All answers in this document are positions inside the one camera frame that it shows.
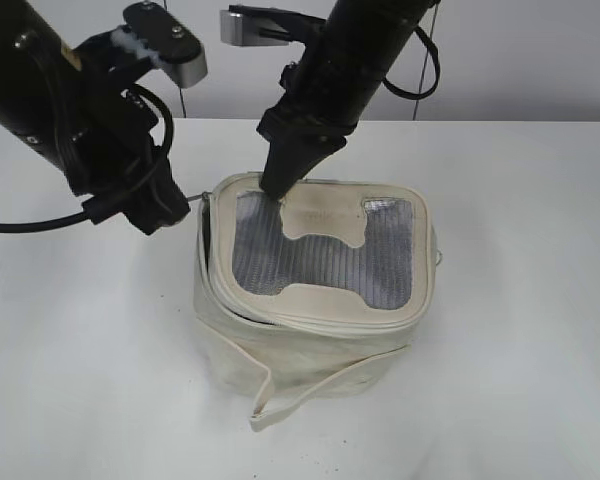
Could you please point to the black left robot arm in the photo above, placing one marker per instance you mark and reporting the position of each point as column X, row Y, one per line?
column 42, row 81

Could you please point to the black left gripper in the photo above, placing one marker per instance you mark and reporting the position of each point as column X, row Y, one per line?
column 119, row 153

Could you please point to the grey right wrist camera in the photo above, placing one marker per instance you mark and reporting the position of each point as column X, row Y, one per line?
column 248, row 26

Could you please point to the cream bag with mesh lid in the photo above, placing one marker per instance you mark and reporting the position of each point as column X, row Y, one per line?
column 312, row 296

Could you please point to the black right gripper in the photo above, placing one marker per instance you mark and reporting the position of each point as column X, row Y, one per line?
column 322, row 103

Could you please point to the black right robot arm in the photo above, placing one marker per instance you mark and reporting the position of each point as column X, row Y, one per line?
column 367, row 30

